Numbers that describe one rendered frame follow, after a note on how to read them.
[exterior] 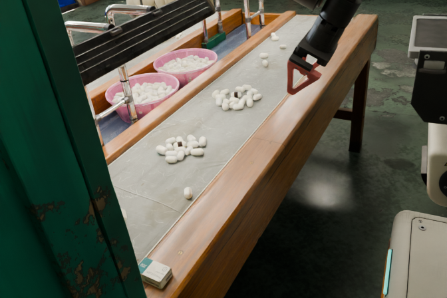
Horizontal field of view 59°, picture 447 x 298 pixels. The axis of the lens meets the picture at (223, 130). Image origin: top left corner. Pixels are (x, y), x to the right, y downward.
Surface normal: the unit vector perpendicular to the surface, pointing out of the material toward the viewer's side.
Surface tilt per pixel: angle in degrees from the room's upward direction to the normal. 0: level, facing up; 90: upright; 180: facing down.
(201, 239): 0
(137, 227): 0
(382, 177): 0
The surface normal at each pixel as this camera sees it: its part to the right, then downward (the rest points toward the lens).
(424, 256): -0.10, -0.85
